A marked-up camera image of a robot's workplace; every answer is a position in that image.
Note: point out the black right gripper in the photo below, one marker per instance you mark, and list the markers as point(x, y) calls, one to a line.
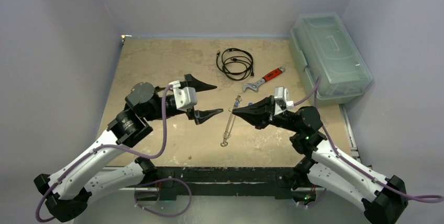
point(272, 112)

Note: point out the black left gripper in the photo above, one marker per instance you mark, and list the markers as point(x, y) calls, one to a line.
point(199, 115)

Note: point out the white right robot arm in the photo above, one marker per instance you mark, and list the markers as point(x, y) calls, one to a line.
point(379, 197)

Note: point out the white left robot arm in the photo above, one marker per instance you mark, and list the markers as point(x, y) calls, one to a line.
point(69, 191)

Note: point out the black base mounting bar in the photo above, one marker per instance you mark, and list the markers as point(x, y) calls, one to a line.
point(278, 182)

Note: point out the clear green plastic toolbox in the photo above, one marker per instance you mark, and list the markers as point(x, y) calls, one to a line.
point(323, 51)

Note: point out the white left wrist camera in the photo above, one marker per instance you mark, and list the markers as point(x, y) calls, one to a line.
point(185, 97)

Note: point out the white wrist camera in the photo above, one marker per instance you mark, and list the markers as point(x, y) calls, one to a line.
point(282, 101)
point(185, 97)

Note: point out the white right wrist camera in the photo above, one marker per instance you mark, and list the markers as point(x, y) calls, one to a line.
point(282, 101)

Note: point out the red handled adjustable wrench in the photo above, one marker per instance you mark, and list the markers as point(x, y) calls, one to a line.
point(255, 85)

